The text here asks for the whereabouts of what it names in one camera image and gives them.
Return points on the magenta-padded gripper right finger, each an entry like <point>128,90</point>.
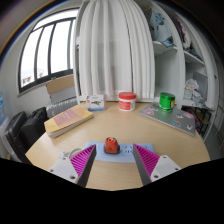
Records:
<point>163,166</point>

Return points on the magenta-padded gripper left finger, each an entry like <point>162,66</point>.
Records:
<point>63,165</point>

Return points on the yellow book with pink label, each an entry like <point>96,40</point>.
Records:
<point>68,120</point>

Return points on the grey laptop with stickers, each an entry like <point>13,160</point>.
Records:
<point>168,119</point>

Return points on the black suitcase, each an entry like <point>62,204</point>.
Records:
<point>33,126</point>
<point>13,133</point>

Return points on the colourful patterned bag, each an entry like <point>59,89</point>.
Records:
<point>199,124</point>

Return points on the white radiator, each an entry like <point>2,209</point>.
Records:
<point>60,107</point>

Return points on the green round tin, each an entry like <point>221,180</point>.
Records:
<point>166,101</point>

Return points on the black metal rack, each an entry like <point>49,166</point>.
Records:
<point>208,116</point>

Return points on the grey flat box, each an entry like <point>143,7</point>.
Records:
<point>64,95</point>

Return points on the small white printed box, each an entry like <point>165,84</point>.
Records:
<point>95,102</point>

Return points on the white jar with red lid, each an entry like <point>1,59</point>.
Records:
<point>127,102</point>

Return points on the brown cardboard box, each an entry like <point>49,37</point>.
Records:
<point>59,83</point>

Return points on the blue water jug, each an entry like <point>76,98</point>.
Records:
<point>1,108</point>

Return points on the white shelf unit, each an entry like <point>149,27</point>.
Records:
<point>166,70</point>

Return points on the dark framed window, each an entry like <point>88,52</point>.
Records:
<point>50,46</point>

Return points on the white curtain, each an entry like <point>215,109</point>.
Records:
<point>115,50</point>

